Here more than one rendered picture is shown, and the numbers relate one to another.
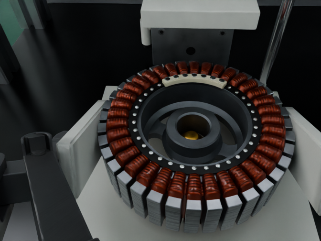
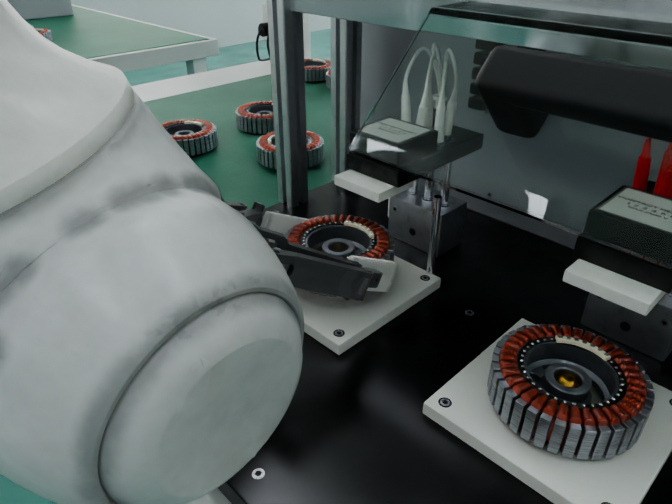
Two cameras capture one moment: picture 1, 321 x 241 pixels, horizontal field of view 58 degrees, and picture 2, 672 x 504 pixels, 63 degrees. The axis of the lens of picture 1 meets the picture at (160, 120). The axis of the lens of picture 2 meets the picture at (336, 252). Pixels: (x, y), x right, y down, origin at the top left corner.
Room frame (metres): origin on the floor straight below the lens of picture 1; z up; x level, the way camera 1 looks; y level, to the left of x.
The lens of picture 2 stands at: (-0.25, -0.32, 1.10)
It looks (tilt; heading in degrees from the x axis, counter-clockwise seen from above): 31 degrees down; 40
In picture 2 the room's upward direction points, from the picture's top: straight up
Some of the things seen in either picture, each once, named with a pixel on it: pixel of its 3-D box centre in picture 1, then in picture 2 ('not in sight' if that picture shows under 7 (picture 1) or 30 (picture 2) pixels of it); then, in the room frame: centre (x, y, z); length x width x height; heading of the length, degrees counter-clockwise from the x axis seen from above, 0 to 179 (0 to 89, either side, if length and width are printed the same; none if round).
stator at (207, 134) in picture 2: not in sight; (184, 137); (0.30, 0.48, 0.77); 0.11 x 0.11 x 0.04
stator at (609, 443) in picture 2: not in sight; (566, 385); (0.09, -0.26, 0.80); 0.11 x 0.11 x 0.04
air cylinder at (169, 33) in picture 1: (191, 28); (426, 218); (0.26, -0.03, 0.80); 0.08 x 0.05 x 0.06; 84
